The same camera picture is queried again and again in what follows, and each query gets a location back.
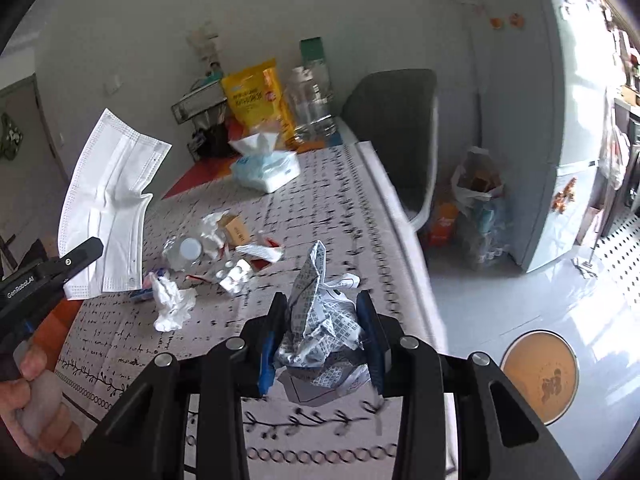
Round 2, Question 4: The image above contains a white face mask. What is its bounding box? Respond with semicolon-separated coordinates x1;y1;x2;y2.
58;110;171;300

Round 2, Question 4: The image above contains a printed paper wrapper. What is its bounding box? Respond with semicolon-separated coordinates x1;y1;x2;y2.
274;240;370;408

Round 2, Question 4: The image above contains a white tissue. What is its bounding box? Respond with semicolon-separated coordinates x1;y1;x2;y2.
148;272;198;333
198;210;229;261

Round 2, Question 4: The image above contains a small brown cardboard box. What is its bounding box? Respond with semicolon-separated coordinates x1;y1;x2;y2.
218;214;250;247

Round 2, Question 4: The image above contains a round trash bin brown lid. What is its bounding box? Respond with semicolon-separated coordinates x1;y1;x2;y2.
500;330;579;425

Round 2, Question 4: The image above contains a person's left hand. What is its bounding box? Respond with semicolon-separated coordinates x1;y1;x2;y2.
1;344;82;460

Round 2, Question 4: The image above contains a small blue white packet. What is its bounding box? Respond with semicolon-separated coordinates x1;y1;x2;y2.
129;268;167;304

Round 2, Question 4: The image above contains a crumpled white tissue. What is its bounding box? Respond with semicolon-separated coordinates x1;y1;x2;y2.
148;272;198;333

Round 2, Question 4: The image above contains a silver pill blister pack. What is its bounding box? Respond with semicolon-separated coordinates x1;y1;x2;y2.
208;258;253;296

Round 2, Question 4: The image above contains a patterned grey tablecloth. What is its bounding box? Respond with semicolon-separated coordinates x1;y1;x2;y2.
55;146;446;479

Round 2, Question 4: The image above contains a red white torn wrapper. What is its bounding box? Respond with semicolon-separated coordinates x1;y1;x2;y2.
235;237;284;272

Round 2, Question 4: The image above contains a pack of water bottles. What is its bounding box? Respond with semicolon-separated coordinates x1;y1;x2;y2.
457;197;512;269

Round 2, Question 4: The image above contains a white plastic bag with boxes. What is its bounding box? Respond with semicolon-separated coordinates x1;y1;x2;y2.
450;146;504;214

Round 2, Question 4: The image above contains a tissue pack blue white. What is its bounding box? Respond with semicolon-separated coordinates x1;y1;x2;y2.
229;132;300;194

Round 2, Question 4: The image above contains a grey chair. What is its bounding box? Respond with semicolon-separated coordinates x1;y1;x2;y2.
341;68;438;231

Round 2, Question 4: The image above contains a yellow snack bag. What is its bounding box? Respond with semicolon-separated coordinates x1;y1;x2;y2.
221;58;299;151

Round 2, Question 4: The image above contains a clear plastic jar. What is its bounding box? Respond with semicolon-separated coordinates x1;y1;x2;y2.
285;58;337;143

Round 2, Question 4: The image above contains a green carton box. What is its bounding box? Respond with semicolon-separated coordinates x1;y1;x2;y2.
299;37;326;70

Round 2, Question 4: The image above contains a white refrigerator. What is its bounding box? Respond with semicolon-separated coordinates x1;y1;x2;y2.
462;0;614;272

